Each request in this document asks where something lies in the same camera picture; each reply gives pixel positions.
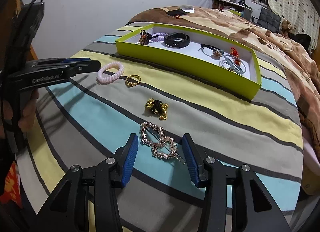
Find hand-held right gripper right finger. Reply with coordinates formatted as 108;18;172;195
182;133;292;232

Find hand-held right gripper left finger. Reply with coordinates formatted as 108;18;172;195
37;133;139;232

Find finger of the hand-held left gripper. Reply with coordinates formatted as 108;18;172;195
31;57;93;68
60;61;102;78

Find pink spiral hair tie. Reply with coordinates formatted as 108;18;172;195
97;62;125;84

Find rhinestone hair clip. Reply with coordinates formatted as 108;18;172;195
139;121;187;165

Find gold ring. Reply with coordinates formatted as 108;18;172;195
126;74;141;88

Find black hair tie gold bells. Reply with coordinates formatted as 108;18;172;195
144;98;170;120

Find brown bead charm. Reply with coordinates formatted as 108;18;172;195
139;29;153;46

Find purple spiral hair tie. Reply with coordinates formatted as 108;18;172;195
150;32;168;41

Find black wristband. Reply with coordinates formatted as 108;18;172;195
164;32;191;47

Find green cardboard box tray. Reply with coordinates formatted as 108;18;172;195
115;23;262;101

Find grey hair tie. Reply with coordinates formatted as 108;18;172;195
219;53;250;75

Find black hair tie with beads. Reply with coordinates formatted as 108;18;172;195
200;43;224;58

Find person's left hand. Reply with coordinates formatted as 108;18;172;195
18;89;40;132

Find striped cloth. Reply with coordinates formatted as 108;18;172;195
15;23;304;232

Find black smartphone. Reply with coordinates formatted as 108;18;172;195
167;9;188;17

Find red patterned cloth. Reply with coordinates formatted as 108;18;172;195
4;167;22;206

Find brown patterned blanket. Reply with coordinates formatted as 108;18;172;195
126;5;320;195

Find white shelf desk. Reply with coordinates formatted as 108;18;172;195
211;0;252;18

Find dark grey chair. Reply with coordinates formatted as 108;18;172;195
251;7;282;33

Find brown teddy bear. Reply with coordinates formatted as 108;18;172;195
280;20;293;37

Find black clothing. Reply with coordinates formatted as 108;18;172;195
290;33;312;48

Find heart print curtain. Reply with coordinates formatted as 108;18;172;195
264;0;319;47

